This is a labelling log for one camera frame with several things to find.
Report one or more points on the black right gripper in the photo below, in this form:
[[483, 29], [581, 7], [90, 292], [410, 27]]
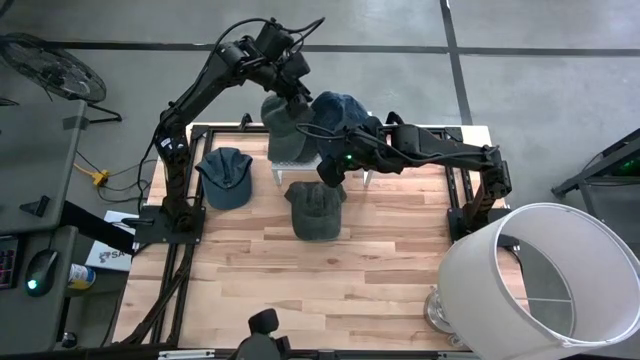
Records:
[[365, 147]]

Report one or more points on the white perforated metal shelf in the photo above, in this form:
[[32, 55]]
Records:
[[300, 166]]

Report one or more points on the black and grey office chair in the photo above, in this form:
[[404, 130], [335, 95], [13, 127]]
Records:
[[262, 322]]

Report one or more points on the black desk support bar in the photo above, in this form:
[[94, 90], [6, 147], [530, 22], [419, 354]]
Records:
[[90, 225]]

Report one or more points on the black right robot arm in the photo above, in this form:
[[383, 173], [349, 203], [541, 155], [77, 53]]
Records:
[[450, 150]]

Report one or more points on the blue denim cap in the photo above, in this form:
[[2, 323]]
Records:
[[340, 110]]

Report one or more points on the black desk bracket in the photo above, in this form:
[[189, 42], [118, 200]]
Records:
[[37, 206]]

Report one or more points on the black computer mouse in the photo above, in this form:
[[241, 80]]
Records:
[[41, 270]]

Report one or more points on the white printed cardboard box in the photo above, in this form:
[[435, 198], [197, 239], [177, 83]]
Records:
[[107, 255]]

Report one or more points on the black keyboard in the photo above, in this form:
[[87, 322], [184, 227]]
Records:
[[7, 262]]

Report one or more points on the yellow power plug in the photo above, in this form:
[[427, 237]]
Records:
[[100, 177]]

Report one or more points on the white lamp shade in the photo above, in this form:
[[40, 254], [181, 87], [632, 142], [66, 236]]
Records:
[[470, 280]]

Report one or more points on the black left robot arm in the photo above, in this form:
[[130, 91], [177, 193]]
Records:
[[200, 95]]

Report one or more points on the grey desk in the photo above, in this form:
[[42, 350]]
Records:
[[35, 155]]

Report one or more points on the dark slate blue cap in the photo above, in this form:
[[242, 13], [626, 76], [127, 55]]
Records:
[[225, 185]]

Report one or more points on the dark green cap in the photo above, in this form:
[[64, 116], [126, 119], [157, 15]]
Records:
[[315, 215]]

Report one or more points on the black equipment cart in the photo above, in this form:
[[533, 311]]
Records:
[[607, 205]]

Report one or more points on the silver lamp base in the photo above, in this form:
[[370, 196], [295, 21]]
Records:
[[434, 312]]

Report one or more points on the grey-green cap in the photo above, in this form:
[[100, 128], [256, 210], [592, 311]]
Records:
[[280, 135]]

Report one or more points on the white and yellow can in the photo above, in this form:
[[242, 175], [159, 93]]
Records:
[[82, 276]]

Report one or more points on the black floor fan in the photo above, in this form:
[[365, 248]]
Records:
[[55, 70]]

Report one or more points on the black aluminium table frame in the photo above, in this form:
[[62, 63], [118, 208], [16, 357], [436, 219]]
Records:
[[230, 129]]

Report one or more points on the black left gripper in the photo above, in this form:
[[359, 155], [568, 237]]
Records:
[[285, 50]]

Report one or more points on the black table clamp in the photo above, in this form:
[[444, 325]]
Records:
[[396, 118], [245, 120]]

